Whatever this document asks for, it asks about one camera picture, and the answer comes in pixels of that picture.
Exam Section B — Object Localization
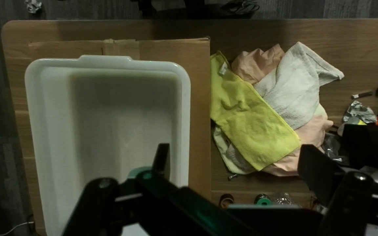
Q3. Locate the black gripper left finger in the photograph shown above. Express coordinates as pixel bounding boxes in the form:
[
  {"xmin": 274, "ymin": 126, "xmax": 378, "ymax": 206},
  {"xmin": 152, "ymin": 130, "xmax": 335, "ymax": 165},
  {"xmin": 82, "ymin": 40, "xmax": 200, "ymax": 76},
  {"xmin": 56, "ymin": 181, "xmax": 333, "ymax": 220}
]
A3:
[{"xmin": 62, "ymin": 143, "xmax": 261, "ymax": 236}]

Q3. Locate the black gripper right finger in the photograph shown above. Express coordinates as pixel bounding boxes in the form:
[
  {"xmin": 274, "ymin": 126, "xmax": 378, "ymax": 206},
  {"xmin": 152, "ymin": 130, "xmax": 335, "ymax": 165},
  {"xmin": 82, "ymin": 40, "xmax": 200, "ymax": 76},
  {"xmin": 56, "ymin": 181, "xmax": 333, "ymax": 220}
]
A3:
[{"xmin": 297, "ymin": 143, "xmax": 378, "ymax": 236}]

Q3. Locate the white terry towel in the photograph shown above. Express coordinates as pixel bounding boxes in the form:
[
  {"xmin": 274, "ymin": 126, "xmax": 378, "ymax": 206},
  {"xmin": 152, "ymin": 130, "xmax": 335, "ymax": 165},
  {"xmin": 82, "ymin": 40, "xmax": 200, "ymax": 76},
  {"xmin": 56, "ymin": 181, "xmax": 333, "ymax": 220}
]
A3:
[{"xmin": 253, "ymin": 41, "xmax": 347, "ymax": 133}]

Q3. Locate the yellow-green cloth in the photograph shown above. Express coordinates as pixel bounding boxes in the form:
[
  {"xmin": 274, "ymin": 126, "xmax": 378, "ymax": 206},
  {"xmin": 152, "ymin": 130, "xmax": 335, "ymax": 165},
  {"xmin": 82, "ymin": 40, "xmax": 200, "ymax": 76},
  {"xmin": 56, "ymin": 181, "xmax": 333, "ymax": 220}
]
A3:
[{"xmin": 209, "ymin": 51, "xmax": 303, "ymax": 173}]

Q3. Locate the peach cloth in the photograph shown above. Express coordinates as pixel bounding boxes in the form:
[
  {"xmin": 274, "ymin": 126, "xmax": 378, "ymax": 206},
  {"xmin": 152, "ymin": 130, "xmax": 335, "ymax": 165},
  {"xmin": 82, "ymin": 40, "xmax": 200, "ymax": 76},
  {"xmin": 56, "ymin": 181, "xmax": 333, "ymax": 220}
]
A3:
[{"xmin": 230, "ymin": 42, "xmax": 337, "ymax": 179}]

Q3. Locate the black box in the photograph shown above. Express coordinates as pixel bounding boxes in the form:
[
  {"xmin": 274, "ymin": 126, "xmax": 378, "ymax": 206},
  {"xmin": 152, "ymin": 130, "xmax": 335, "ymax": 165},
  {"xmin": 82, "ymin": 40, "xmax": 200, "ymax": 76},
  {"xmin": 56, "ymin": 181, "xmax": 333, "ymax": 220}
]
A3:
[{"xmin": 341, "ymin": 122, "xmax": 378, "ymax": 179}]

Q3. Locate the white plastic storage box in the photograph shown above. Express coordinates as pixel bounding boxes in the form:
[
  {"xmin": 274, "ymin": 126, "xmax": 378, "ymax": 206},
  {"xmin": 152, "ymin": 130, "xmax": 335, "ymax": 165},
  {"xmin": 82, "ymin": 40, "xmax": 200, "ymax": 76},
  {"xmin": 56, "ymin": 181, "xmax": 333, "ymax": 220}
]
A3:
[{"xmin": 23, "ymin": 54, "xmax": 195, "ymax": 236}]

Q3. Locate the green bottle cap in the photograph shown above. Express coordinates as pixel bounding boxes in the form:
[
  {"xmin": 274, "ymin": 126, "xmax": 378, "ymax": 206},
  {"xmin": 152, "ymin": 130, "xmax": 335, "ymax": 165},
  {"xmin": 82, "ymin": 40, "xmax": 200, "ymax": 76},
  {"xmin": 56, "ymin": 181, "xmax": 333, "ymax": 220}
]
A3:
[{"xmin": 253, "ymin": 193, "xmax": 275, "ymax": 207}]

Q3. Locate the crumpled plastic bottle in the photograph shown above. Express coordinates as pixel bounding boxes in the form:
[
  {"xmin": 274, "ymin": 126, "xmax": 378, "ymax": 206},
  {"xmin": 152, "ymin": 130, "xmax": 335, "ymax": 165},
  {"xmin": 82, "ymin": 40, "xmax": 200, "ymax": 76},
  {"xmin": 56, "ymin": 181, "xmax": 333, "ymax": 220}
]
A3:
[{"xmin": 337, "ymin": 99, "xmax": 378, "ymax": 138}]

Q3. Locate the marker pen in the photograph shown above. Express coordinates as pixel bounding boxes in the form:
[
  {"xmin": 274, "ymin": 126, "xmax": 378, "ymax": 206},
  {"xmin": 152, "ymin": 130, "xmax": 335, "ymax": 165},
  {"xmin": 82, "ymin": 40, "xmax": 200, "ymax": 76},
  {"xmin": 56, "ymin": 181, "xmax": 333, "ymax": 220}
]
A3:
[{"xmin": 350, "ymin": 88, "xmax": 376, "ymax": 101}]

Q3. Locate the small dark ring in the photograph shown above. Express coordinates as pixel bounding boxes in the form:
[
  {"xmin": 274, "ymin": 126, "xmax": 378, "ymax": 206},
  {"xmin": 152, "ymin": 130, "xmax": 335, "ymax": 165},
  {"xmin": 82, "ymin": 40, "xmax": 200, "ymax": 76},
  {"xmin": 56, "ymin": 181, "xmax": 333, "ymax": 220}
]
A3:
[{"xmin": 217, "ymin": 193, "xmax": 238, "ymax": 210}]

